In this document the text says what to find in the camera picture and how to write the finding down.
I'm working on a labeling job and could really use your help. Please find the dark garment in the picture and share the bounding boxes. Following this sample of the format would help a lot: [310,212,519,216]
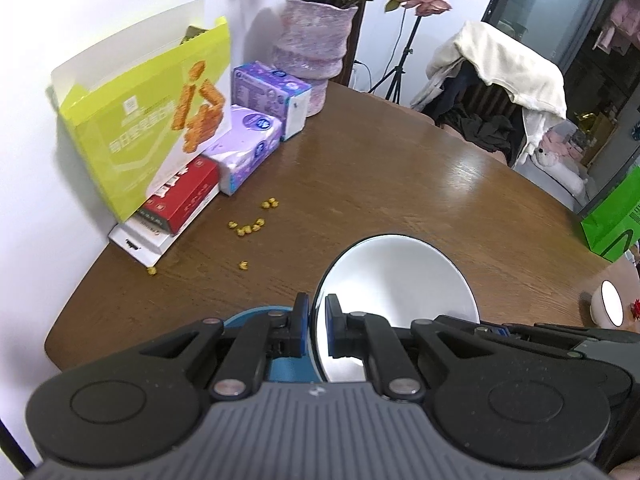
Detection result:
[435,67,513,153]

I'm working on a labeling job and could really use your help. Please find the chair with white cloth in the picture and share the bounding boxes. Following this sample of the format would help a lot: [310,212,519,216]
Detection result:
[412,21,568,166]

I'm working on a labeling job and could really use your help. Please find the purple tissue pack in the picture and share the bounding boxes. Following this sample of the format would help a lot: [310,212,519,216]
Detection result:
[202,105,283,196]

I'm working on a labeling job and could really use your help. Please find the scattered yellow popcorn pieces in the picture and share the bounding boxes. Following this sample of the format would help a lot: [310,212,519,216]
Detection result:
[145,197,281,277]

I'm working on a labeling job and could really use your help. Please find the purple tissue box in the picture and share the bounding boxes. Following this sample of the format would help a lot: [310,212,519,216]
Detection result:
[231,61,312,142]

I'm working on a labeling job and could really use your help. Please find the white flat box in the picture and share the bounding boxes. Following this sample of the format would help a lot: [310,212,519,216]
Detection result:
[107,185,221,267]

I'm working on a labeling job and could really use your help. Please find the blue bowl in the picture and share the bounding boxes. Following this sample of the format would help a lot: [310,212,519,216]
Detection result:
[220,305,323,383]

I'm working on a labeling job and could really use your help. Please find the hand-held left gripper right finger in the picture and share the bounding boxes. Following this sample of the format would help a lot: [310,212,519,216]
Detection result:
[325,294,501,401]

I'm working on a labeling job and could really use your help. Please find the pink textured vase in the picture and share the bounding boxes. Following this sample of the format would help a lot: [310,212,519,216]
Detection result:
[272,0,360,117]

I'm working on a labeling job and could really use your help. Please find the white stuffed toy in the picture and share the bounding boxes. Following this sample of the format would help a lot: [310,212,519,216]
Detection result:
[530,145,588,201]

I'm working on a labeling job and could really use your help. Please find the green paper shopping bag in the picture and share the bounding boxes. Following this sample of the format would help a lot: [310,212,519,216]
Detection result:
[580,167,640,263]

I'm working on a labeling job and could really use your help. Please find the glass sliding door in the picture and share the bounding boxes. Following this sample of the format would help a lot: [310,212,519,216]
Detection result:
[482,0,640,201]

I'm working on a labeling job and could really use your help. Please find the red carton box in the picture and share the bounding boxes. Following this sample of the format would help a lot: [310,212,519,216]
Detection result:
[132,156,221,237]

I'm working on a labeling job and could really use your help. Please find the wooden chair with clothes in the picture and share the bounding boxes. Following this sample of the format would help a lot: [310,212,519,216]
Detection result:
[465,80,521,126]

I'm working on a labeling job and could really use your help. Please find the hanging pink clothes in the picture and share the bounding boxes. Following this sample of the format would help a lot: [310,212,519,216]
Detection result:
[592,0,640,56]

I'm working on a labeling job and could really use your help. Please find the black light stand tripod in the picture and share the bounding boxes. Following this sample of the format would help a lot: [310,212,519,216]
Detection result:
[370,0,448,106]

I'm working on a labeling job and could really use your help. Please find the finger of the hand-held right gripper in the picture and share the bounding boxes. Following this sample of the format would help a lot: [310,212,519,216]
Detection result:
[434,314,508,341]

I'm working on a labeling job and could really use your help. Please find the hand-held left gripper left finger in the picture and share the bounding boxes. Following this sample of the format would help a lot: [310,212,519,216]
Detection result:
[142,292,310,401]

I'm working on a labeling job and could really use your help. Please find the pink bedding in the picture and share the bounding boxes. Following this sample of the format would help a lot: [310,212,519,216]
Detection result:
[542,125,578,153]

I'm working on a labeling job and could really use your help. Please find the white bowl with black rim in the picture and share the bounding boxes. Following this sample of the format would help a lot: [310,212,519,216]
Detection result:
[590,279,626,330]
[314,232,482,383]

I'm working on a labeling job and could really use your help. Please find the yellow-green snack box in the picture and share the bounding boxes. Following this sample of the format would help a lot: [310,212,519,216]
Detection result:
[50,0,233,223]

